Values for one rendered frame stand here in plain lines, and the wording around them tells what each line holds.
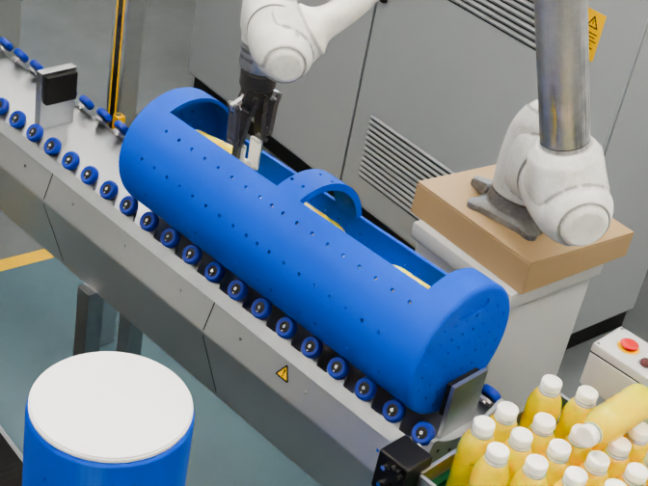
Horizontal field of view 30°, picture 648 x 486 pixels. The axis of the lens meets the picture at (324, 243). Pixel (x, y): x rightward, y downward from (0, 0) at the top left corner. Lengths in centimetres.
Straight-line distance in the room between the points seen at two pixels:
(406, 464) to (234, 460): 145
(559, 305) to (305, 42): 99
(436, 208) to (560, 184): 42
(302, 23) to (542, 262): 79
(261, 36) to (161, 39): 372
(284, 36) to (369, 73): 225
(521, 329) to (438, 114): 156
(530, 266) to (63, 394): 105
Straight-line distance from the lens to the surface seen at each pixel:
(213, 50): 522
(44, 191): 298
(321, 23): 223
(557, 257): 267
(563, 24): 232
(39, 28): 591
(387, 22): 433
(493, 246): 267
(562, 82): 237
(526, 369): 291
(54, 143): 295
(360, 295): 222
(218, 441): 359
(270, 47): 219
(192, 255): 260
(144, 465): 202
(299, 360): 243
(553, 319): 286
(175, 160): 253
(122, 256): 277
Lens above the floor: 242
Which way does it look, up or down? 32 degrees down
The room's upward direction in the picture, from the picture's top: 11 degrees clockwise
